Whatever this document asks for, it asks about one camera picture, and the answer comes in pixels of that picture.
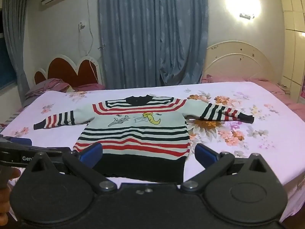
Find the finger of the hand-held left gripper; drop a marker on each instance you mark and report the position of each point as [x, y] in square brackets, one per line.
[53, 149]
[21, 141]

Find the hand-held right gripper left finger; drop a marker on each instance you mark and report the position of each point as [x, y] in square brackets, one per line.
[91, 153]

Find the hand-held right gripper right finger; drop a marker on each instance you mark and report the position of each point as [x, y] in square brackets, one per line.
[205, 153]

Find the striped knit sweater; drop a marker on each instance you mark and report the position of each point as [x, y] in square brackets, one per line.
[143, 133]

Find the person's left hand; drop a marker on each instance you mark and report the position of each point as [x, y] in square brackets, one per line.
[10, 173]

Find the floral lilac bed sheet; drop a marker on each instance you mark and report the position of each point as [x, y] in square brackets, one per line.
[59, 133]

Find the folded pink blanket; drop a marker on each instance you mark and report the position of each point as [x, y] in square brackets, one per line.
[47, 87]

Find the pink pillow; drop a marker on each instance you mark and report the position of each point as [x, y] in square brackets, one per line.
[264, 83]
[224, 78]
[89, 87]

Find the red scalloped headboard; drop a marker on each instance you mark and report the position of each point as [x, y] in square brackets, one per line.
[64, 70]

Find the cream arched headboard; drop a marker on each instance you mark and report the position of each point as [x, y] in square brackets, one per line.
[238, 62]

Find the narrow blue curtain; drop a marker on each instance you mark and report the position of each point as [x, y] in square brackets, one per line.
[14, 40]

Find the wide blue curtain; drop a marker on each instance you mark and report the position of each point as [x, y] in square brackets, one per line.
[152, 33]

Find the cream wardrobe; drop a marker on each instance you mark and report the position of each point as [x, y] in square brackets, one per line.
[293, 40]

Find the small wall hook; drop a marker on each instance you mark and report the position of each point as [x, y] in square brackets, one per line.
[101, 47]

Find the white wall socket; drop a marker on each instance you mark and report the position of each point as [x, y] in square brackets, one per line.
[82, 25]

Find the wall lamp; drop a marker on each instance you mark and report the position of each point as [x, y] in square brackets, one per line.
[246, 16]

